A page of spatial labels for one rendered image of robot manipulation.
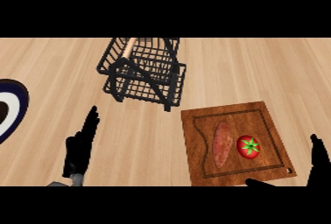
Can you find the red tomato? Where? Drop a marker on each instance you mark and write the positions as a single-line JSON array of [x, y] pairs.
[[249, 147]]

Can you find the brown wooden cutting board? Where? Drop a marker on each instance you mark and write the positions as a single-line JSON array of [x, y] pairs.
[[267, 128]]

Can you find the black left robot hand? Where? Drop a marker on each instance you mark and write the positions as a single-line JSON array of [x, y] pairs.
[[81, 148]]

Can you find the reddish sweet potato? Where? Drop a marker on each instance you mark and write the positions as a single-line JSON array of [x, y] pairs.
[[222, 144]]

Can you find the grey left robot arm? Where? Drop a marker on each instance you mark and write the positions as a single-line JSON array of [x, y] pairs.
[[69, 181]]

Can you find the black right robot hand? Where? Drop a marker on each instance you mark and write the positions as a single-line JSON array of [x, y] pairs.
[[319, 166]]

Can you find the navy and white plate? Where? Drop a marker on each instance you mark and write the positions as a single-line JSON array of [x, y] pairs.
[[16, 110]]

